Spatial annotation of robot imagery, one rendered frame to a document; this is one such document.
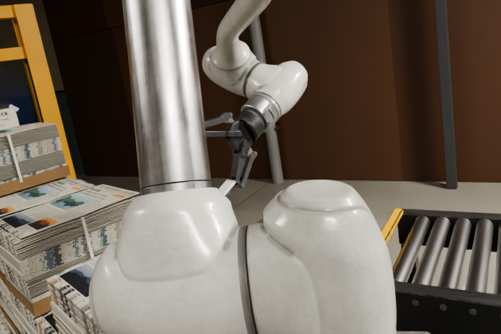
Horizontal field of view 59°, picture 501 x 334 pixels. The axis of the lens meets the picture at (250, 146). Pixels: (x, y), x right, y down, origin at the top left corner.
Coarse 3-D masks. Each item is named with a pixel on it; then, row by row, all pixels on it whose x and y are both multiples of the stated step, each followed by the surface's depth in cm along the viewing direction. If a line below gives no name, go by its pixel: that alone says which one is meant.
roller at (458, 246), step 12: (456, 228) 143; (468, 228) 144; (456, 240) 135; (468, 240) 139; (456, 252) 128; (444, 264) 124; (456, 264) 122; (444, 276) 117; (456, 276) 118; (456, 288) 114
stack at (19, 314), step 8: (0, 280) 152; (0, 288) 157; (0, 296) 162; (8, 296) 149; (8, 304) 152; (16, 304) 139; (8, 312) 161; (16, 312) 142; (24, 312) 133; (48, 312) 125; (16, 320) 150; (24, 320) 135; (32, 320) 126; (40, 320) 122; (48, 320) 121; (8, 328) 173; (16, 328) 157; (24, 328) 137; (32, 328) 129; (40, 328) 121; (48, 328) 117; (56, 328) 116
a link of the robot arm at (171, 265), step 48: (144, 0) 62; (144, 48) 61; (192, 48) 64; (144, 96) 60; (192, 96) 62; (144, 144) 60; (192, 144) 60; (144, 192) 60; (192, 192) 57; (144, 240) 55; (192, 240) 54; (240, 240) 56; (96, 288) 56; (144, 288) 54; (192, 288) 53; (240, 288) 53
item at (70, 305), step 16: (96, 256) 100; (64, 272) 95; (80, 272) 93; (48, 288) 94; (64, 288) 87; (80, 288) 86; (64, 304) 88; (80, 304) 80; (64, 320) 89; (80, 320) 82
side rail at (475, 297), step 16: (400, 288) 115; (416, 288) 114; (432, 288) 113; (448, 288) 112; (400, 304) 114; (416, 304) 112; (432, 304) 110; (448, 304) 108; (464, 304) 106; (480, 304) 104; (496, 304) 102; (400, 320) 115; (416, 320) 113; (432, 320) 111; (448, 320) 109; (464, 320) 107; (480, 320) 105; (496, 320) 103
